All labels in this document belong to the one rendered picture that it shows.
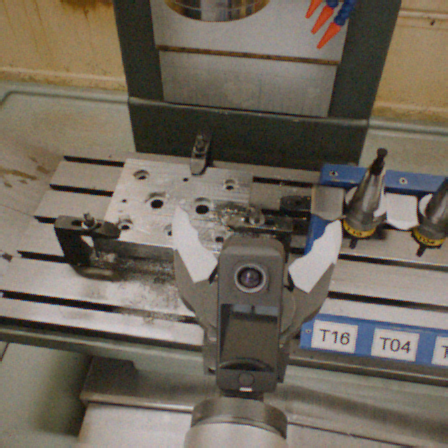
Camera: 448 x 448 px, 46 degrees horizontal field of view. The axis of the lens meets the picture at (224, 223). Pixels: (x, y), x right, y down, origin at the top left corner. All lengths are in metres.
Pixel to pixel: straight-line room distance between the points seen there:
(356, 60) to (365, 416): 0.84
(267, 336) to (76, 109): 1.75
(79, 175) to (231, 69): 0.47
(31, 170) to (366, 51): 1.02
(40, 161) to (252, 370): 1.41
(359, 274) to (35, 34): 1.41
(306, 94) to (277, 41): 0.17
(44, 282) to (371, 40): 0.94
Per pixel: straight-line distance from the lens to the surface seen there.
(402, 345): 1.04
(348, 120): 1.51
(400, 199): 0.86
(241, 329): 0.38
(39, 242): 1.22
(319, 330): 1.01
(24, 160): 1.72
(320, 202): 0.82
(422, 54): 1.85
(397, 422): 1.18
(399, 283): 1.15
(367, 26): 1.37
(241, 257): 0.35
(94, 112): 2.03
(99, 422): 1.20
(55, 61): 2.08
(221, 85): 1.44
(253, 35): 1.34
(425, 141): 1.98
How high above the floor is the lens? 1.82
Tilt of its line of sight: 51 degrees down
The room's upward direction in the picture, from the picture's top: straight up
